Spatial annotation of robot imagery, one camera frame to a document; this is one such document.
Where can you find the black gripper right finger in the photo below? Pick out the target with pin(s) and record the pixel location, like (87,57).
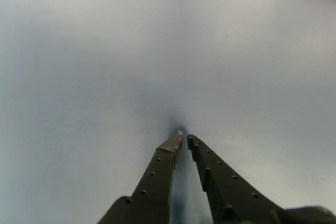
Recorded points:
(228,192)

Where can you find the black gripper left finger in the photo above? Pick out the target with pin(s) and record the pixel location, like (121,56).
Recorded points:
(155,182)

